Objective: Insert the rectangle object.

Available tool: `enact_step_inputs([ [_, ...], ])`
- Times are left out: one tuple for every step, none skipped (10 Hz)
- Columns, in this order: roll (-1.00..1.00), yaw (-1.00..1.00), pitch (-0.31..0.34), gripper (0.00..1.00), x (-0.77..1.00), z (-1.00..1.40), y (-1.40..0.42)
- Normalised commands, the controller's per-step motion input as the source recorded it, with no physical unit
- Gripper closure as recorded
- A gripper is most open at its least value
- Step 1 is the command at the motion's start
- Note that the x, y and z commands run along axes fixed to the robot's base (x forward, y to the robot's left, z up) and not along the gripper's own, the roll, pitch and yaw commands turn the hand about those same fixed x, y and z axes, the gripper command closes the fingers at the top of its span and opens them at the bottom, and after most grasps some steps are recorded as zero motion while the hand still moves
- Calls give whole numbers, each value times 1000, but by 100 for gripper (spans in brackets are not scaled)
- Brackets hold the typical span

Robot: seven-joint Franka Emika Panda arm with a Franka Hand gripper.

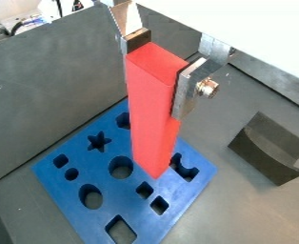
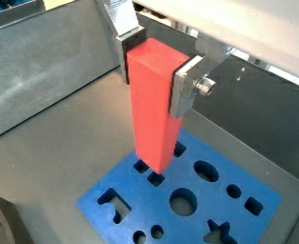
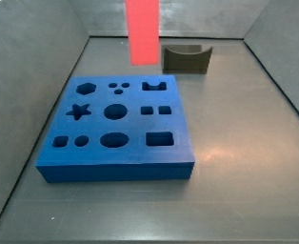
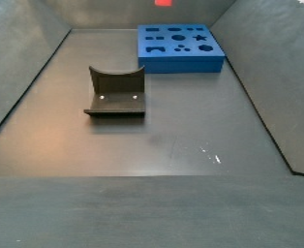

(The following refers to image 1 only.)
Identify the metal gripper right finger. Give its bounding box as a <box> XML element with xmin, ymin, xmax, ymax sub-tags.
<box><xmin>172</xmin><ymin>33</ymin><xmax>233</xmax><ymax>120</ymax></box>

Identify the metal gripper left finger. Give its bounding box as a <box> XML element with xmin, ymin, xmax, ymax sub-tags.
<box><xmin>109</xmin><ymin>0</ymin><xmax>150</xmax><ymax>54</ymax></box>

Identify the red rectangular block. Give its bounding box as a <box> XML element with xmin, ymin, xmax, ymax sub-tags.
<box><xmin>125</xmin><ymin>42</ymin><xmax>188</xmax><ymax>178</ymax></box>

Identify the dark grey curved holder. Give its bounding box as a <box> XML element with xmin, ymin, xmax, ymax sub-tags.
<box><xmin>229</xmin><ymin>112</ymin><xmax>299</xmax><ymax>186</ymax></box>

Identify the blue shape sorter board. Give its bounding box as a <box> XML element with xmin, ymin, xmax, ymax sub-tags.
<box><xmin>33</xmin><ymin>101</ymin><xmax>217</xmax><ymax>244</ymax></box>

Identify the black cable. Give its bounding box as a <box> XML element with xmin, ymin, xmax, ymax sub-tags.
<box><xmin>9</xmin><ymin>20</ymin><xmax>26</xmax><ymax>37</ymax></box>

